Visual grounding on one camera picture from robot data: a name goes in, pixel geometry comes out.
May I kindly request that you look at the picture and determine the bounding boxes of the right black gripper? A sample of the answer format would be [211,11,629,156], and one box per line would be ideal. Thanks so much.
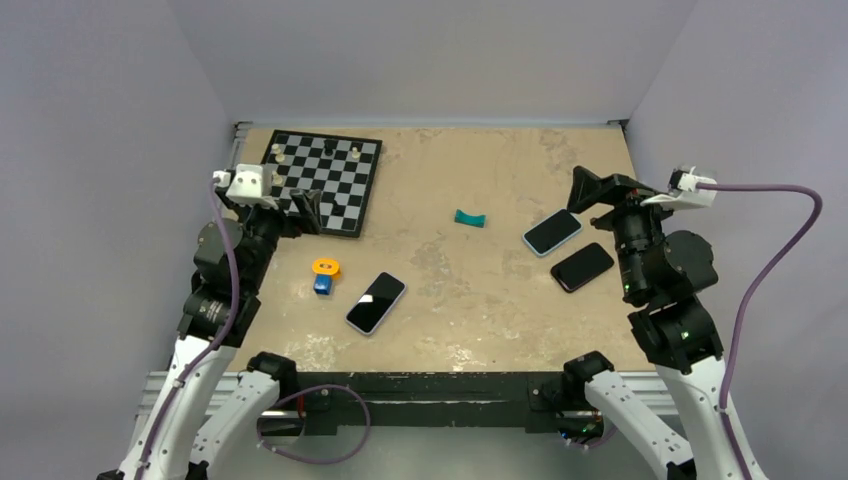
[566,163,688,296]

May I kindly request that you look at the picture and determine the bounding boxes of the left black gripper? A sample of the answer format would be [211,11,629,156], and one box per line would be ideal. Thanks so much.
[216,187,319,290]

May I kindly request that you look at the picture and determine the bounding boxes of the lilac phone case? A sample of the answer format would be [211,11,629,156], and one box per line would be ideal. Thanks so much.
[344,270,408,337]

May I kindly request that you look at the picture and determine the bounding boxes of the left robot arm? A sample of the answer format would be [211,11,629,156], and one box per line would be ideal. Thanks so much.
[99,187,321,479]

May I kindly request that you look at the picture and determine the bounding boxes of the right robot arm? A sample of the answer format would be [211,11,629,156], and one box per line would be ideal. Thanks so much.
[561,166,764,479]

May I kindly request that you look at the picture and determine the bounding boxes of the phone in blue case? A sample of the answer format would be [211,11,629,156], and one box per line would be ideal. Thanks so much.
[522,209,582,257]

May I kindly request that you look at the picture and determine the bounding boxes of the phone in dark case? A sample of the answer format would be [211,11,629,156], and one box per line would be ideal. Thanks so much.
[550,242,615,293]

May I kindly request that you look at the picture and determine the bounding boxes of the black white chessboard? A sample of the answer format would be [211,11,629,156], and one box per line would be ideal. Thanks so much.
[261,130,383,238]

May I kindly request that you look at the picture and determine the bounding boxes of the yellow toy brick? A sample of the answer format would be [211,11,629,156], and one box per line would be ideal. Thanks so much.
[312,258,341,280]

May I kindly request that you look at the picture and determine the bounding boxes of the blue toy brick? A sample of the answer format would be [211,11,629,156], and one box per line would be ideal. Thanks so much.
[313,274,334,296]

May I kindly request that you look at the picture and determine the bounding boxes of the teal curved block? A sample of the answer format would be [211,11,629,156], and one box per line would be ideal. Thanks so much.
[454,209,487,228]

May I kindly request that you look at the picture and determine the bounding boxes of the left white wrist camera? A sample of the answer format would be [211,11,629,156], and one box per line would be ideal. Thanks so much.
[225,164,279,210]

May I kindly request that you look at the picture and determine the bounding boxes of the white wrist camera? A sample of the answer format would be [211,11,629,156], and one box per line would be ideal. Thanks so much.
[225,164,279,210]
[640,165,717,211]

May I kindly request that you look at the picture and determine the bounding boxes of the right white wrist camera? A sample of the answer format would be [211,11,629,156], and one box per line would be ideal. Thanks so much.
[640,165,717,211]

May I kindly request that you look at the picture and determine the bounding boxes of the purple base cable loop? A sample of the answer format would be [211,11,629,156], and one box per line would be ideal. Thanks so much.
[255,384,372,466]

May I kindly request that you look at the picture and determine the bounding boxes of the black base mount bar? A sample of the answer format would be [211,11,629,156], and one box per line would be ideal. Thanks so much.
[258,371,610,442]

